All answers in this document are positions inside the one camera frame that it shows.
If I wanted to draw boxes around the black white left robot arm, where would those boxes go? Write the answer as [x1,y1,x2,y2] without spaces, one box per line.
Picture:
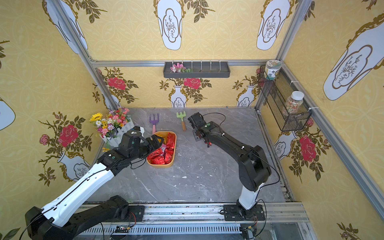
[24,127,164,240]

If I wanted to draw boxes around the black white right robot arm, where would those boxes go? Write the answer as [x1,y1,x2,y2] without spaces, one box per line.
[188,113,272,220]

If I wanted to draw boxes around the orange oval storage box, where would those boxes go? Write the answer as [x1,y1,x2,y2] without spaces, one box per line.
[147,131,177,168]

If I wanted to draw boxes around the flower bouquet white fence planter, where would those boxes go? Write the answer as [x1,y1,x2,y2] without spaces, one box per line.
[90,108,135,148]

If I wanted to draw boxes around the small pink flowers on shelf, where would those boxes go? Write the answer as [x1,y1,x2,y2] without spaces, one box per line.
[170,63,192,73]

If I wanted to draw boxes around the small circuit board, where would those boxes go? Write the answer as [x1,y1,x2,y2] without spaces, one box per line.
[115,225,131,234]

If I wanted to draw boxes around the clear jar white lid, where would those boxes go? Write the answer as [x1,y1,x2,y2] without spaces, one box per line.
[283,91,305,116]

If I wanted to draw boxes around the patterned tin jar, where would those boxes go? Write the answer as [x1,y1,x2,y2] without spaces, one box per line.
[264,60,282,81]

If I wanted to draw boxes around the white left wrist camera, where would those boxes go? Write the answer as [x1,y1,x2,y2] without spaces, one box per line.
[133,126,145,135]

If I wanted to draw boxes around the purple toy fork pink handle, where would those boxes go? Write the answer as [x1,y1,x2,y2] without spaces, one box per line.
[149,114,160,134]

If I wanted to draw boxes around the green toy rake wooden handle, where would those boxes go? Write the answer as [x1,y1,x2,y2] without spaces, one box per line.
[177,111,187,132]

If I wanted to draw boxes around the grey wall shelf tray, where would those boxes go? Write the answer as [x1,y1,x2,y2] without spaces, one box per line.
[163,61,231,79]

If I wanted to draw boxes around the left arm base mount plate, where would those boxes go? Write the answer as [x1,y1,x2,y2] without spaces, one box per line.
[121,205,145,223]

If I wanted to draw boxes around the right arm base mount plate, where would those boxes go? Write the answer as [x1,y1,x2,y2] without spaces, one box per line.
[220,205,266,221]

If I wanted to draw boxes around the black wire mesh basket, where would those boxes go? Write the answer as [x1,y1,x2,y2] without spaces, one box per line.
[255,66,312,132]

